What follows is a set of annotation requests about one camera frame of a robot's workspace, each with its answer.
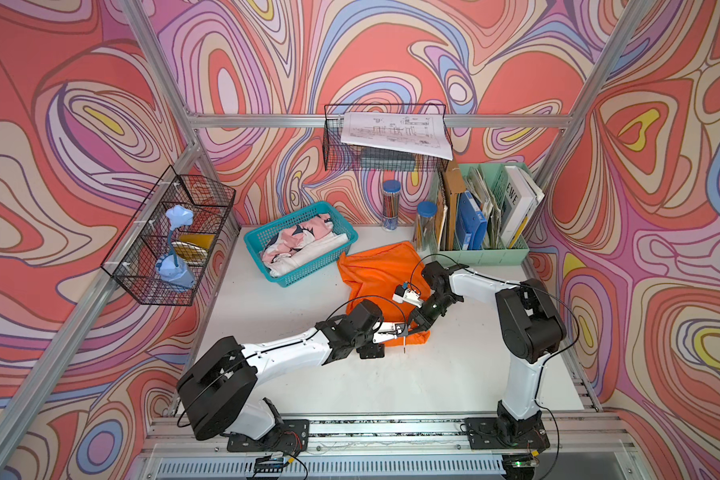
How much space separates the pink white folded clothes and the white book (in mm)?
575

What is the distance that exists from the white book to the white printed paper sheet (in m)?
0.32

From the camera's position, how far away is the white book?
3.12ft

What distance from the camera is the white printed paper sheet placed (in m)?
0.76

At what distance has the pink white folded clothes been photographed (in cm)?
103
